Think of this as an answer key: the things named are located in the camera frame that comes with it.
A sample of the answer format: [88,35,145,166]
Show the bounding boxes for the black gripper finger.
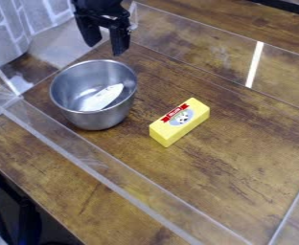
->
[74,15,102,47]
[109,23,131,56]

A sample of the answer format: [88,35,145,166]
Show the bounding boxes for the clear acrylic enclosure wall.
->
[0,0,299,245]

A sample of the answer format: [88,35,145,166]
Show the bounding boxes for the white brick pattern curtain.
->
[0,0,90,68]

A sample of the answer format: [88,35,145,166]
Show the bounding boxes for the silver metal pot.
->
[49,59,137,130]

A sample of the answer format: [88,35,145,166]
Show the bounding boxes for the yellow butter block toy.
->
[149,98,209,147]

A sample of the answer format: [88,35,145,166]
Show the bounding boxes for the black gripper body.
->
[72,0,131,30]

